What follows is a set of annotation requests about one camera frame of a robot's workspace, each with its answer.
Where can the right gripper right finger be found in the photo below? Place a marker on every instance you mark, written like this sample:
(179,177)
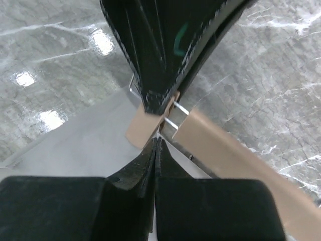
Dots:
(211,209)

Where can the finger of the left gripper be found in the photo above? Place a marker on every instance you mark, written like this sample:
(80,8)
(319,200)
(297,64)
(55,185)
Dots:
(215,39)
(161,41)

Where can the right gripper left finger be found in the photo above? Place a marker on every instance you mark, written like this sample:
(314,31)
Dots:
(118,207)

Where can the grey underwear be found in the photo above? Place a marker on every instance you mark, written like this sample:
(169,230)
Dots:
(90,145)

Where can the wooden clip hanger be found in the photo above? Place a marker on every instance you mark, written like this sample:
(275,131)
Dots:
(228,158)

